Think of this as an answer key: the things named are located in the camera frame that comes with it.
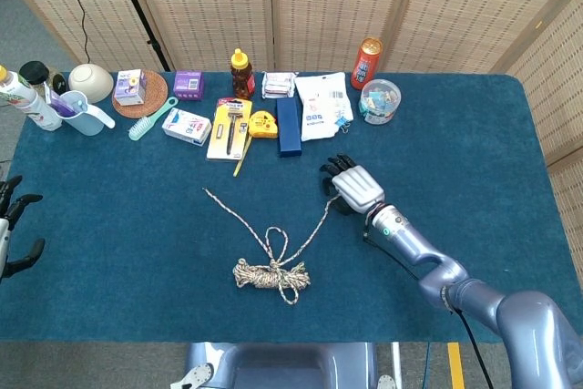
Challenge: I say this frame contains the thin black hanging cable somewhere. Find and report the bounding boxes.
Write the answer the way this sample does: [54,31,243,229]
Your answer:
[60,0,92,66]

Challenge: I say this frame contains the black stand pole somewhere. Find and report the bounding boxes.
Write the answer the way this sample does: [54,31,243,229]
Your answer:
[107,0,173,72]

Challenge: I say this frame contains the red drink can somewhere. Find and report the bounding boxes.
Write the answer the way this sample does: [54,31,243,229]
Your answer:
[350,36,384,91]

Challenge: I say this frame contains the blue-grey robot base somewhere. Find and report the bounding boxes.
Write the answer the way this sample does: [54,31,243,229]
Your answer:
[170,342,397,389]

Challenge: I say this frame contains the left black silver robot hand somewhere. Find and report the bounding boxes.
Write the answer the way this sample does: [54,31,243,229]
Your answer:
[0,174,46,282]

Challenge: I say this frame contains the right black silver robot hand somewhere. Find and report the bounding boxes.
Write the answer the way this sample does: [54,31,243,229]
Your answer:
[318,153,387,217]

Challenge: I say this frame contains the dark blue rectangular box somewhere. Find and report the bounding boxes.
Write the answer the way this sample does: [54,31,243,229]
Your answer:
[275,97,304,159]

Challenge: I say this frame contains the honey bottle with yellow cap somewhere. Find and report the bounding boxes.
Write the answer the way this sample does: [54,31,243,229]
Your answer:
[230,48,257,100]

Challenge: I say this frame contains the razor on yellow card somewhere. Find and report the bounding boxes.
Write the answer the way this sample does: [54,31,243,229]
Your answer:
[206,97,254,162]

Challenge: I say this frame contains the round woven rattan coaster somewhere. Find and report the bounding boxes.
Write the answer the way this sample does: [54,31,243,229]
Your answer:
[111,69,169,119]

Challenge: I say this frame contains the white striped wipes packet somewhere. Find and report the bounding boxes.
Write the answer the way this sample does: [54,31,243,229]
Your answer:
[261,71,300,100]

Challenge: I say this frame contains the clear jar of binder clips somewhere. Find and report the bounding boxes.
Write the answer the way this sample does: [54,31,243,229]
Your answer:
[359,78,403,126]

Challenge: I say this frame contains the beige speckled rope bundle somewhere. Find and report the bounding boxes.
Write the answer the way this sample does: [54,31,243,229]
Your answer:
[202,187,343,306]

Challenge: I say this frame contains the bamboo folding screen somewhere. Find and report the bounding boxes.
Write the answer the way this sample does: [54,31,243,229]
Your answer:
[0,0,583,229]

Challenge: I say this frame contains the white plastic bag package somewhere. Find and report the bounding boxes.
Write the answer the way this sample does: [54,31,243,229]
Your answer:
[294,71,355,143]

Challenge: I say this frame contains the beige bowl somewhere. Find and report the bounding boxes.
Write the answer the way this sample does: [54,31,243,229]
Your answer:
[67,63,115,105]

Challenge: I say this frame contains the small white purple box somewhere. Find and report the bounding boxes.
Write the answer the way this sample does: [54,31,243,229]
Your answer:
[113,69,148,107]

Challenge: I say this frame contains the blue floor cable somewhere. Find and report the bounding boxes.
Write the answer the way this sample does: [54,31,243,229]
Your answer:
[421,342,432,389]

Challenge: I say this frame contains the light blue pitcher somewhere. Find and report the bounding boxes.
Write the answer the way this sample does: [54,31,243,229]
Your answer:
[53,90,117,137]

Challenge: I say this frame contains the white bottle with yellow cap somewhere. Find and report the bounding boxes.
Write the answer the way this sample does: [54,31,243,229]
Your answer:
[0,64,63,132]

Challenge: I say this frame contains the white and blue carton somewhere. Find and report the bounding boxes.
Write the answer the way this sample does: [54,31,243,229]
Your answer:
[161,107,213,148]

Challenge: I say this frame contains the yellow tape measure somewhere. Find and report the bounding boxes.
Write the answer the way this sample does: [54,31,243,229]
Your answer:
[233,110,279,178]

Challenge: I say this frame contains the purple item in pitcher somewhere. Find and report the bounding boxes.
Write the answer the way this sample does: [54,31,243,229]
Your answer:
[48,89,77,118]

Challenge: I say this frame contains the blue table cloth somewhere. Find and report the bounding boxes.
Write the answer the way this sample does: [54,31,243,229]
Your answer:
[0,70,562,344]

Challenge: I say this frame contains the mint green brush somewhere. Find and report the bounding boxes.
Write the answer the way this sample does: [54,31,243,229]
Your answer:
[128,96,179,142]

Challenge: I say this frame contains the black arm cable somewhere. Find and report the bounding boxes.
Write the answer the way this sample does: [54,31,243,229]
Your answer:
[363,231,496,389]

